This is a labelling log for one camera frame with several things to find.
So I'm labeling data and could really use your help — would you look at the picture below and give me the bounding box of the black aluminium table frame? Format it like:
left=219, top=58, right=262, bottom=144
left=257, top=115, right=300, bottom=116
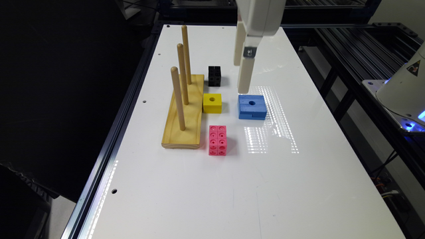
left=63, top=4, right=424, bottom=238

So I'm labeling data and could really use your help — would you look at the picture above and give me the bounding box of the rear wooden peg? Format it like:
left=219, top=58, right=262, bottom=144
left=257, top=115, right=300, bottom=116
left=181, top=25, right=192, bottom=85

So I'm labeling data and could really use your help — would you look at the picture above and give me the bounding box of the front wooden peg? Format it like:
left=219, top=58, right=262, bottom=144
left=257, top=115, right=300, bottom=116
left=171, top=66, right=186, bottom=131

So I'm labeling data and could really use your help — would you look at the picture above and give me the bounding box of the pink linking cube block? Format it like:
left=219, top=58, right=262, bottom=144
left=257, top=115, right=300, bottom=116
left=209, top=125, right=227, bottom=156

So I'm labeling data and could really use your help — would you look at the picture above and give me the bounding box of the middle wooden peg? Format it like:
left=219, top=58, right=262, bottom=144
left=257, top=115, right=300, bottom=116
left=177, top=43, right=189, bottom=105

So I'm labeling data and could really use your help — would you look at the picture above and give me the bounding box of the wooden peg board base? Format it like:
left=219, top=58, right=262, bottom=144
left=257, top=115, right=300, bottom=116
left=161, top=74, right=205, bottom=149

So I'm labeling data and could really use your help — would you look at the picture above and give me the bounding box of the black cables right side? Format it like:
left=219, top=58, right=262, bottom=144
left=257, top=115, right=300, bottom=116
left=360, top=149, right=411, bottom=213

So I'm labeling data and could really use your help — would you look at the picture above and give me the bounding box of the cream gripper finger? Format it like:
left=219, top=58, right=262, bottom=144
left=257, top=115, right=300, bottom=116
left=238, top=35, right=262, bottom=94
left=233, top=21, right=246, bottom=66

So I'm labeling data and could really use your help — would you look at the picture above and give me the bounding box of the yellow block with hole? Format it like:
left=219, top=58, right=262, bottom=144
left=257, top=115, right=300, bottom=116
left=203, top=94, right=222, bottom=114

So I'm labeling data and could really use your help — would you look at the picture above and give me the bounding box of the wooden peg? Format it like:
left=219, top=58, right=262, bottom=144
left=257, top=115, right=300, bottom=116
left=181, top=25, right=192, bottom=85
left=171, top=66, right=186, bottom=131
left=177, top=43, right=189, bottom=105

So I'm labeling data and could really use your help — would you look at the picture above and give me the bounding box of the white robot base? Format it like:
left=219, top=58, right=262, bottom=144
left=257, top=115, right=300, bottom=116
left=362, top=46, right=424, bottom=134

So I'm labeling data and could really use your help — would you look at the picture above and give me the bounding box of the blue block with hole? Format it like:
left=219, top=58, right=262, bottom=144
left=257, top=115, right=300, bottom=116
left=238, top=95, right=267, bottom=120

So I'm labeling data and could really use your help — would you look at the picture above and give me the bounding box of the black linking cube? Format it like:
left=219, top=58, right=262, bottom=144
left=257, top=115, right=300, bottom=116
left=208, top=66, right=221, bottom=87

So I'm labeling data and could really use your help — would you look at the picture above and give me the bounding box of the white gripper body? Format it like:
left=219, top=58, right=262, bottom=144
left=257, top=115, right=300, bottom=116
left=236, top=0, right=286, bottom=37

